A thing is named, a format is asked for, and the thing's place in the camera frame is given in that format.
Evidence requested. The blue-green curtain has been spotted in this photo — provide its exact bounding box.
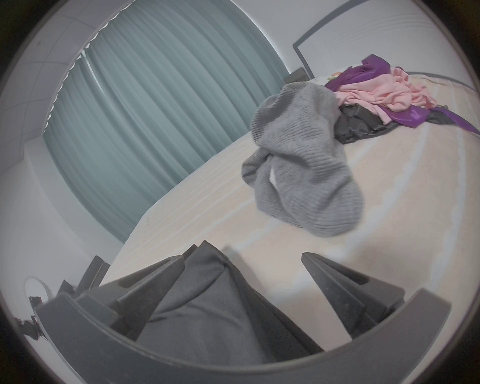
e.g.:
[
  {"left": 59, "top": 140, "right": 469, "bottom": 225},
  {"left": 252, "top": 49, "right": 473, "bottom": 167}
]
[
  {"left": 42, "top": 52, "right": 181, "bottom": 244},
  {"left": 80, "top": 0, "right": 292, "bottom": 181}
]

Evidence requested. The bed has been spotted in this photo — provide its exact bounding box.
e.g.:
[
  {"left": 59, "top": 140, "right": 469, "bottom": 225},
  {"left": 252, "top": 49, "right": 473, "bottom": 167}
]
[{"left": 99, "top": 7, "right": 480, "bottom": 353}]

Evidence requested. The white printed pillow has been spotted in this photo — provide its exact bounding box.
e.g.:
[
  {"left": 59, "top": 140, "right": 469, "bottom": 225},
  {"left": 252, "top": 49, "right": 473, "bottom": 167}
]
[{"left": 314, "top": 69, "right": 351, "bottom": 86}]

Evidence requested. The grey bedside table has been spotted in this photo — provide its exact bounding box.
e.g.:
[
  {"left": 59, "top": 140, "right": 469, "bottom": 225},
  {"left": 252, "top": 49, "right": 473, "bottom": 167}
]
[{"left": 284, "top": 67, "right": 306, "bottom": 85}]

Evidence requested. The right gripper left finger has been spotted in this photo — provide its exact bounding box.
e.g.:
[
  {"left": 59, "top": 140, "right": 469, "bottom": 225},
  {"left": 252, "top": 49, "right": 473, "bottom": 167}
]
[{"left": 75, "top": 244, "right": 199, "bottom": 340}]

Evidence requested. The black T-shirt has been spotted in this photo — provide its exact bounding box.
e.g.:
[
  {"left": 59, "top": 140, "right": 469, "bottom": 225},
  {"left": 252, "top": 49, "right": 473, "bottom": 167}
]
[{"left": 135, "top": 240, "right": 325, "bottom": 366}]

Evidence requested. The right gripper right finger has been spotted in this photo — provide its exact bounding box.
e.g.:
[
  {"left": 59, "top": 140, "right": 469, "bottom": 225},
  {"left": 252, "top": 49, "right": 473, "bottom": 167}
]
[{"left": 301, "top": 251, "right": 406, "bottom": 341}]

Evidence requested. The grey knit garment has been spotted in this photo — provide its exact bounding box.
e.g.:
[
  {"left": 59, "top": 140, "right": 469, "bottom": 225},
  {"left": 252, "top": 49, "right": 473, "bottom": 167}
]
[{"left": 241, "top": 81, "right": 364, "bottom": 238}]

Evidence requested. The black chest of drawers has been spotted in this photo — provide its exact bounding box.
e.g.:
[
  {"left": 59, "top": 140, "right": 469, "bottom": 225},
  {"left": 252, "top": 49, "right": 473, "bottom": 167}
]
[{"left": 75, "top": 255, "right": 111, "bottom": 293}]

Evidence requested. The pile of clothes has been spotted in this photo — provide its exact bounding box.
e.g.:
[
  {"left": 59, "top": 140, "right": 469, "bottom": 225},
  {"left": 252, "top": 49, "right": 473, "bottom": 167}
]
[{"left": 324, "top": 53, "right": 480, "bottom": 145}]

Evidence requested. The round white mirror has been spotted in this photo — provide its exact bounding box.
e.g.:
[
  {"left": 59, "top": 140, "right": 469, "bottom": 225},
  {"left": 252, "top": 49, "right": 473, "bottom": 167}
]
[{"left": 24, "top": 275, "right": 53, "bottom": 301}]

